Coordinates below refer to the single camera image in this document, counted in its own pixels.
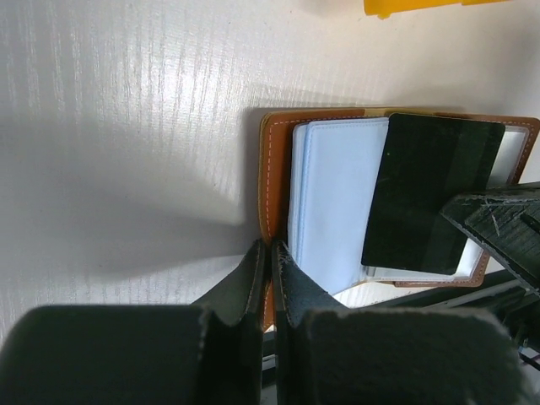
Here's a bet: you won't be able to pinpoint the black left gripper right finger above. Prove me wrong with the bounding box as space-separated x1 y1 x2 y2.
269 239 528 405

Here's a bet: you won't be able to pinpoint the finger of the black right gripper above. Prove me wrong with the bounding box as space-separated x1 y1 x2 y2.
440 182 540 294

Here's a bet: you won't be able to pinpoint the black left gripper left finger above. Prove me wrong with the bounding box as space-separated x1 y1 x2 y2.
1 240 266 404

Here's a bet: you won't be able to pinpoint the brown leather card holder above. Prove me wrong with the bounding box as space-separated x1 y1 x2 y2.
257 105 540 334

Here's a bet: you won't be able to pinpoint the yellow plastic bin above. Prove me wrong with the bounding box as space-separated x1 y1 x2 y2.
363 0 506 19

